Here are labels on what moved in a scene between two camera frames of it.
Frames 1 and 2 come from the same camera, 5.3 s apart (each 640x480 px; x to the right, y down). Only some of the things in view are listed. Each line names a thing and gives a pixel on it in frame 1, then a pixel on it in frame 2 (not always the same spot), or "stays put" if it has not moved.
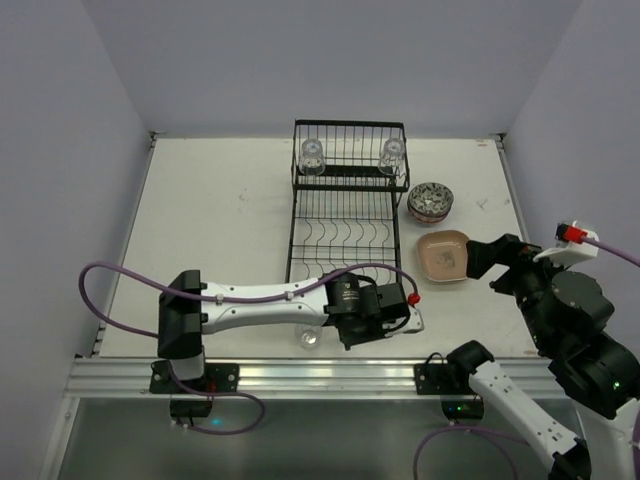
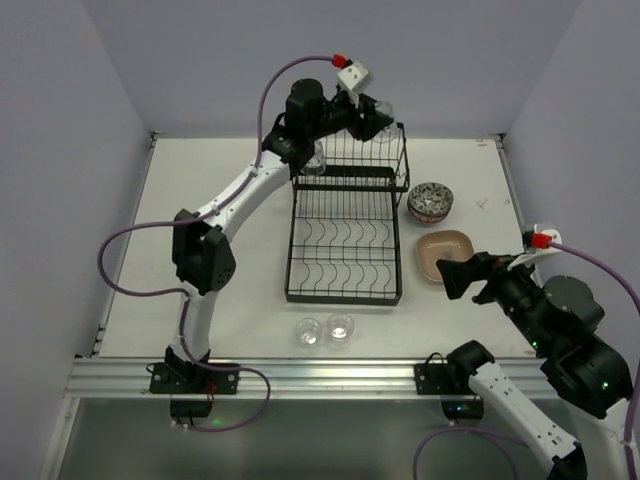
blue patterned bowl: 428,219 stays put
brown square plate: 444,255 stays put
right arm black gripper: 507,261 to 482,275
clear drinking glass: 308,336 stays put
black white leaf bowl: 430,198 stays put
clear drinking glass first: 311,161 stays put
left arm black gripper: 355,333 to 364,117
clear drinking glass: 393,155 to 391,132
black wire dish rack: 346,176 stays put
